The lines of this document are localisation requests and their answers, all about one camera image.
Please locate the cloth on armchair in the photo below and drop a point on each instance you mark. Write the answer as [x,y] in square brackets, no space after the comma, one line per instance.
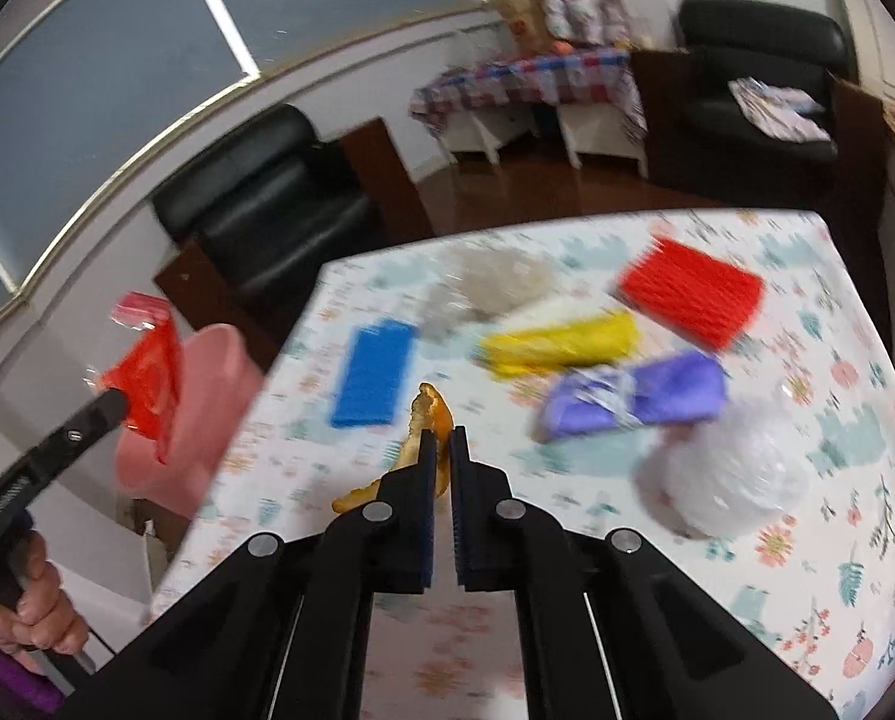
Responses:
[780,112]

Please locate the white plastic bag ball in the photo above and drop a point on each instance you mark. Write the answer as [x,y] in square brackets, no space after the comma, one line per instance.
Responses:
[728,476]

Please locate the red bristle brush pad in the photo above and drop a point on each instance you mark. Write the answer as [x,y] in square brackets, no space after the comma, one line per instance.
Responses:
[706,299]

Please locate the orange fruit on table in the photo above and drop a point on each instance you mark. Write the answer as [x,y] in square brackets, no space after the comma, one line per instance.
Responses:
[561,48]

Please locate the right black leather armchair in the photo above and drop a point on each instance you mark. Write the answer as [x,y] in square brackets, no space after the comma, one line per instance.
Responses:
[698,140]

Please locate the pink plastic trash bucket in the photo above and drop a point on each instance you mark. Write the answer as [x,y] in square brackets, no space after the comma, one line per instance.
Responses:
[219,382]

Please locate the left black leather armchair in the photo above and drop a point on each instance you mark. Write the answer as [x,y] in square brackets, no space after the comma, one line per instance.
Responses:
[271,202]

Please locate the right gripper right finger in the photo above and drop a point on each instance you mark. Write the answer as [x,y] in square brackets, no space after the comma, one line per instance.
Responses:
[483,552]

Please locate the blue bristle brush pad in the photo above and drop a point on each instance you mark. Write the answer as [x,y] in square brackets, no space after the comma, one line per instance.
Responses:
[373,376]

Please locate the red plastic snack bag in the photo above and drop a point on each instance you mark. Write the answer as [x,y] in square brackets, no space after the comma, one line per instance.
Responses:
[139,353]

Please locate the white low table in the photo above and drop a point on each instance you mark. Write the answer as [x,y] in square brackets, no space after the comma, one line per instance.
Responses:
[578,133]

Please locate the checkered tablecloth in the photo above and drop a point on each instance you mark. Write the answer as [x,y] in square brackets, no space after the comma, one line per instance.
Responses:
[591,76]

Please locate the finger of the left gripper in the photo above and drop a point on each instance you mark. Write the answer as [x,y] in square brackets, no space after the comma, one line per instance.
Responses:
[32,473]

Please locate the clear plastic bag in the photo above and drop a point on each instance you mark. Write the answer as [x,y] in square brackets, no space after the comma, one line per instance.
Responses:
[484,282]

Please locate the brown paper bag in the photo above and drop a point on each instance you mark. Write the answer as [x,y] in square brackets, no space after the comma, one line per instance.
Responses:
[526,21]

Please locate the left hand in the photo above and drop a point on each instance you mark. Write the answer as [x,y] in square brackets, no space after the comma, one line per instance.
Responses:
[44,617]

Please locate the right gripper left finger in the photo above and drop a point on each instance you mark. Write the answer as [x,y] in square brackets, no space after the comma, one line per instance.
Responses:
[405,543]

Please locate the black leather armchair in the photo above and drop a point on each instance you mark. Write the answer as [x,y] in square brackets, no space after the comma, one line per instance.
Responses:
[698,140]
[271,202]

